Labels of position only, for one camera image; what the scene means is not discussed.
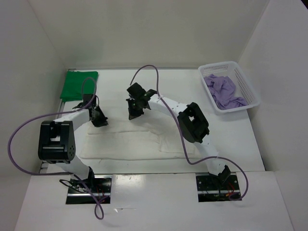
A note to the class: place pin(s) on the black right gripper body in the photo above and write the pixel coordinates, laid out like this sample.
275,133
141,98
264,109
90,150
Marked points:
134,109

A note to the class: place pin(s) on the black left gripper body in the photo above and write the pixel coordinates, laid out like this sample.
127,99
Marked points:
99,118

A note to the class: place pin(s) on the green t shirt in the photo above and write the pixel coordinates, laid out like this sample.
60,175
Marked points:
74,84

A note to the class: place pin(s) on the cream white t shirt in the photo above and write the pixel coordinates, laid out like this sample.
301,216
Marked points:
139,139

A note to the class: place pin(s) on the lavender t shirt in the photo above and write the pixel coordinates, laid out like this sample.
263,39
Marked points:
222,90

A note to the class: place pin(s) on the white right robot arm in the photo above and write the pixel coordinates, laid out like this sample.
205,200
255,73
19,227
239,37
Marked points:
192,123

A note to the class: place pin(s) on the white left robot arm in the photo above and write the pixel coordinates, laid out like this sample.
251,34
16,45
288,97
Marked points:
57,141

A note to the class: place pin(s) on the white plastic laundry basket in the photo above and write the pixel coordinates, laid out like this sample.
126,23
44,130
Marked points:
243,86

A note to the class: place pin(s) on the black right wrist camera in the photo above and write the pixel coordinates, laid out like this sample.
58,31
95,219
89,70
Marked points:
136,91

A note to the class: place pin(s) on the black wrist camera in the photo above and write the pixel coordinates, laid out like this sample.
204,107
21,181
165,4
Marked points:
90,100
136,91

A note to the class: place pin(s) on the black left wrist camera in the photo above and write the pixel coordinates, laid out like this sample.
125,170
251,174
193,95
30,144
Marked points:
90,100

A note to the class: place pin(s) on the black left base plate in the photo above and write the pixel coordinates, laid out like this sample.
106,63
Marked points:
77,194

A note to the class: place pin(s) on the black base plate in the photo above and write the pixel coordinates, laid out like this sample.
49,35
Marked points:
77,194
208,191

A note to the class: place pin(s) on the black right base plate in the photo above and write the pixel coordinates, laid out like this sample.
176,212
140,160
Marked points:
208,191

